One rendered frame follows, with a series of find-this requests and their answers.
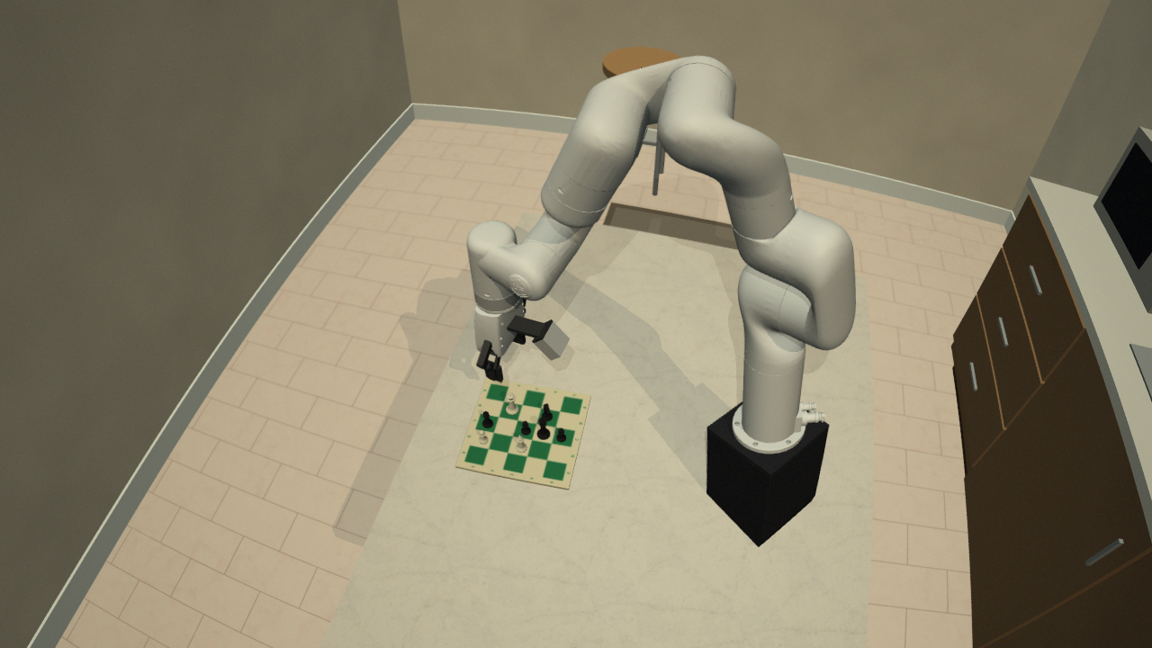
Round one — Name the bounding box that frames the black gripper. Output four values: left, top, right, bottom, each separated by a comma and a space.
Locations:
473, 297, 526, 383

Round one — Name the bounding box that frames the green and white chessboard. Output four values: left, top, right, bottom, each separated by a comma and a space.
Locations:
455, 377, 591, 490

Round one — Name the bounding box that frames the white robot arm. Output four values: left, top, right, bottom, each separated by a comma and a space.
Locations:
467, 56, 856, 454

